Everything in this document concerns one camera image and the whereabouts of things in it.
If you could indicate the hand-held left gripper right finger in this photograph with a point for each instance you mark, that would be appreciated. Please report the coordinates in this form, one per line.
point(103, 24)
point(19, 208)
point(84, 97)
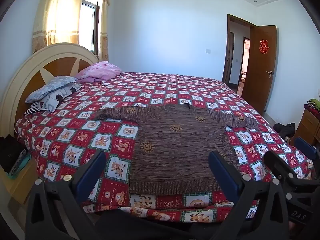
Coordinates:
point(225, 176)

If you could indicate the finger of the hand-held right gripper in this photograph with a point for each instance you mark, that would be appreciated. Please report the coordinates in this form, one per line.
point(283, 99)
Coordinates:
point(306, 148)
point(280, 165)

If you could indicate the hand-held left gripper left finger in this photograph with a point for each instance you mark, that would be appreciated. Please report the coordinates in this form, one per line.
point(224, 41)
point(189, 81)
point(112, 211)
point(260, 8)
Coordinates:
point(91, 176)

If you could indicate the brown knitted sweater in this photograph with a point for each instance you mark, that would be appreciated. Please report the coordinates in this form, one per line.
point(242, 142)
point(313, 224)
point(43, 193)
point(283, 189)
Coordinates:
point(175, 150)

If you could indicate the dark clothes pile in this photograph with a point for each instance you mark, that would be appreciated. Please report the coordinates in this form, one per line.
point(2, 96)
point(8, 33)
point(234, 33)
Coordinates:
point(10, 152)

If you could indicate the brown wooden dresser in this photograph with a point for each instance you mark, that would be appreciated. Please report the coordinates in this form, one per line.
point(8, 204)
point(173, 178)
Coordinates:
point(308, 125)

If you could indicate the black bag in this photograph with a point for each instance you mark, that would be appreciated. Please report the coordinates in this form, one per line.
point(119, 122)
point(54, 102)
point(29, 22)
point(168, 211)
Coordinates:
point(285, 130)

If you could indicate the red cloth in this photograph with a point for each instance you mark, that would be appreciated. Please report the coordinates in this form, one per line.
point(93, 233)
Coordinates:
point(313, 110)

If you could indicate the red checkered printed bedspread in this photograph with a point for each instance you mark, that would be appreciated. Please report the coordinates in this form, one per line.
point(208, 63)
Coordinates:
point(75, 130)

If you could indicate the teal cloth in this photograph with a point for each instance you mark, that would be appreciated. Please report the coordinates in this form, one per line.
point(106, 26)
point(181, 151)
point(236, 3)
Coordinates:
point(21, 165)

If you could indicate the light wooden nightstand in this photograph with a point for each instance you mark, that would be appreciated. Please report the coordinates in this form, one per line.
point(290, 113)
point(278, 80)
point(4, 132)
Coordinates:
point(20, 187)

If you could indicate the brown wooden door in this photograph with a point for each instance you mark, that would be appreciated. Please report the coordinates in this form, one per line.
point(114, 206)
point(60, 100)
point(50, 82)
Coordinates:
point(260, 80)

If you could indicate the dark patterned pillow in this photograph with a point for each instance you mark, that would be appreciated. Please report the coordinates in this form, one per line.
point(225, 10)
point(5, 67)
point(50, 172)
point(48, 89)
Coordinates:
point(58, 97)

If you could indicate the striped pillow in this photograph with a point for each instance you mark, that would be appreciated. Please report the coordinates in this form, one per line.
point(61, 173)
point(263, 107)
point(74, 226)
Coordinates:
point(32, 108)

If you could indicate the grey floral pillow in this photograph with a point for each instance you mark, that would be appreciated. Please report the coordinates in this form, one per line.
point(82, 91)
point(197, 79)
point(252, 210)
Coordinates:
point(52, 86)

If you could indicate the pink pillow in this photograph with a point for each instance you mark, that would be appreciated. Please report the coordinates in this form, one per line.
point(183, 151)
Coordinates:
point(100, 71)

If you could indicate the red paper door decoration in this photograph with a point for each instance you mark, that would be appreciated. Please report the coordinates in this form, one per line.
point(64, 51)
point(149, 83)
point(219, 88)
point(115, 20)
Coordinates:
point(264, 46)

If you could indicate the cream and wood headboard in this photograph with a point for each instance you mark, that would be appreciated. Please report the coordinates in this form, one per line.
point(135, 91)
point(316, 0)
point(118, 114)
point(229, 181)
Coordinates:
point(22, 75)

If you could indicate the window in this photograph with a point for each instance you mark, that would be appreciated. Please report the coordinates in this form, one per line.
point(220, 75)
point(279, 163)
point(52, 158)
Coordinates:
point(88, 22)

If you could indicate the wide yellow curtain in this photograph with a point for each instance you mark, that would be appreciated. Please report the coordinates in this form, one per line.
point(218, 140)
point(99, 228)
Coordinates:
point(60, 12)

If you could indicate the brown door frame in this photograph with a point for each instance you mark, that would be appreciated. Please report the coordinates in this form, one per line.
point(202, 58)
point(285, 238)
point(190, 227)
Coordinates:
point(228, 55)

